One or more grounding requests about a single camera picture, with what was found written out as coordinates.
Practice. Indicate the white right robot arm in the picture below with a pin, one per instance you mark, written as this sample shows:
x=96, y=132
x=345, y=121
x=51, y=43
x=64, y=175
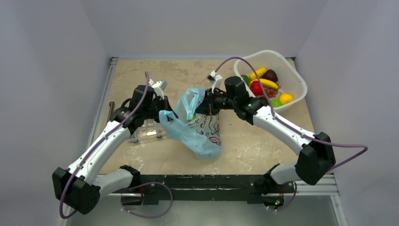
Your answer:
x=315, y=158

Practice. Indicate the yellow fake corn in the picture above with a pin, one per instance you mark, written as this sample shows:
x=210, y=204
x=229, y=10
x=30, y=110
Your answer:
x=257, y=74

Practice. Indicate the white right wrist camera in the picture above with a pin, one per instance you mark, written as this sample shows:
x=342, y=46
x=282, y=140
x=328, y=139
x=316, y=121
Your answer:
x=215, y=79

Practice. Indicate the light blue plastic bag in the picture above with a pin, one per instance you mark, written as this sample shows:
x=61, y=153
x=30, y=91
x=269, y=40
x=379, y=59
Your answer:
x=202, y=136

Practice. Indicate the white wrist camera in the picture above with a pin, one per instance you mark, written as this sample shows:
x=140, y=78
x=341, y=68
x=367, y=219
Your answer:
x=159, y=87
x=215, y=79

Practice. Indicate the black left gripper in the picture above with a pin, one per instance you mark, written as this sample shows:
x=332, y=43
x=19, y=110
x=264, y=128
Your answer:
x=165, y=104

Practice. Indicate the black base frame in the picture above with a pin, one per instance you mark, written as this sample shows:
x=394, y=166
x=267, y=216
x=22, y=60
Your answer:
x=230, y=188

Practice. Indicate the fake red grapes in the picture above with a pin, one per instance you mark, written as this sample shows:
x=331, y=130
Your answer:
x=271, y=92

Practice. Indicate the yellow fake banana in basket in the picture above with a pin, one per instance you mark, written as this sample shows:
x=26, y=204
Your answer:
x=265, y=82

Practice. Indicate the yellow fake lemon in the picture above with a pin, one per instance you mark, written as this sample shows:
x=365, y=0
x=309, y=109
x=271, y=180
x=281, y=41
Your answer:
x=285, y=98

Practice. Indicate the light green fake lime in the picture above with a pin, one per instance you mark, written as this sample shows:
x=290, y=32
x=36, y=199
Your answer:
x=276, y=103

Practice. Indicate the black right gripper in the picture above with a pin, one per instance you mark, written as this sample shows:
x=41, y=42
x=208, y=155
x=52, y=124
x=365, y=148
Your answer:
x=207, y=101

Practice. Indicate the black hex key tool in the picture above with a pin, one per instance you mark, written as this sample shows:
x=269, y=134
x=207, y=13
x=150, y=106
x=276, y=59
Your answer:
x=111, y=109

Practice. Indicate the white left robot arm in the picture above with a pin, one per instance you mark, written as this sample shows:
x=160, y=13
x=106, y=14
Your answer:
x=79, y=187

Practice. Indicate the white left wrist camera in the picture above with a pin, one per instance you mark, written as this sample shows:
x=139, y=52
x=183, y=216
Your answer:
x=159, y=87

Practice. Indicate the red fake apple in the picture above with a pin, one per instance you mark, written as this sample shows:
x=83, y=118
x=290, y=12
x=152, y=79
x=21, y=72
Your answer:
x=257, y=88

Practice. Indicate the dark green fake avocado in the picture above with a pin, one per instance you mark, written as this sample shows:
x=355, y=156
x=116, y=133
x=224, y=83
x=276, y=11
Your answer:
x=246, y=79

